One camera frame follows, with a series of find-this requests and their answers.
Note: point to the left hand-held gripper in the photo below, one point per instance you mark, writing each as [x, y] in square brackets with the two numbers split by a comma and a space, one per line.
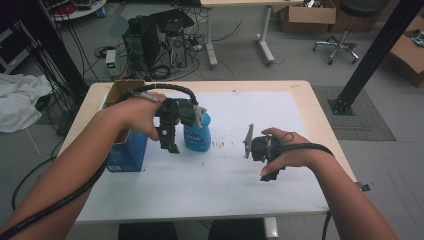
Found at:
[173, 111]

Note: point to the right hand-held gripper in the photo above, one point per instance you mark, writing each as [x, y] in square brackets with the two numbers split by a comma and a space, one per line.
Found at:
[260, 148]

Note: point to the large brown cardboard box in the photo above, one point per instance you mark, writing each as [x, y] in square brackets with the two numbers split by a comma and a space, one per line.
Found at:
[408, 56]

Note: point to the blue plastic bottle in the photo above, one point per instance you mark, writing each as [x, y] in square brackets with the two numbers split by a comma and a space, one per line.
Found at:
[198, 138]

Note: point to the person's left leg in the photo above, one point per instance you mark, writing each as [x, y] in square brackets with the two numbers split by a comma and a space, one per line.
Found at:
[148, 231]

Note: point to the grey floor mat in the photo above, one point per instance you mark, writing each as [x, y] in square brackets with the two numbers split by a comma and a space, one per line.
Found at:
[366, 123]

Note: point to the white desk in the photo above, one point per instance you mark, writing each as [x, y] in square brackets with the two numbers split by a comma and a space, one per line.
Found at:
[266, 36]

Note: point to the blue open cardboard box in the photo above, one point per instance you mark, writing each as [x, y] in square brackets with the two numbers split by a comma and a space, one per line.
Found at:
[128, 153]

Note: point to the white cloth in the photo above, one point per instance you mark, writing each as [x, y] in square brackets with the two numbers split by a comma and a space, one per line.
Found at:
[20, 100]

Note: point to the open computer case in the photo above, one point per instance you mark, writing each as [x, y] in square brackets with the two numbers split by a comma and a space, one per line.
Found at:
[177, 50]

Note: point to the white table leg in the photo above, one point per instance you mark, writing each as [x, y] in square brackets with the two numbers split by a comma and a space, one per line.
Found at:
[271, 228]

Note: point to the black office chair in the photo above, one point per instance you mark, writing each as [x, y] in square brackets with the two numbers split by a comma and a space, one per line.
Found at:
[343, 43]

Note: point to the black metal post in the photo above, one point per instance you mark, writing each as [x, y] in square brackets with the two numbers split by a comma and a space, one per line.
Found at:
[376, 50]

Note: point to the person's left hand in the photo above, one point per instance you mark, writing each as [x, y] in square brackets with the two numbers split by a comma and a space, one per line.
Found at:
[138, 113]

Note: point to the small metal bracket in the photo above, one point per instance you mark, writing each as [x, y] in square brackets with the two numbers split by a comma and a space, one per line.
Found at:
[363, 187]

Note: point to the small white power unit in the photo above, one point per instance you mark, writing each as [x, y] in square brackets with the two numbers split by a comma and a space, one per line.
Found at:
[111, 63]

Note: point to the round white table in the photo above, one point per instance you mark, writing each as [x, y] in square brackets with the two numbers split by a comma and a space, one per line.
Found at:
[83, 11]

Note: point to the black computer tower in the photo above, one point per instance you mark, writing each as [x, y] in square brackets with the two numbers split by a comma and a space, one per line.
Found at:
[141, 43]

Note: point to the person's right hand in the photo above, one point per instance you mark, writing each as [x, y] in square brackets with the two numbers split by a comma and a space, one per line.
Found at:
[300, 153]

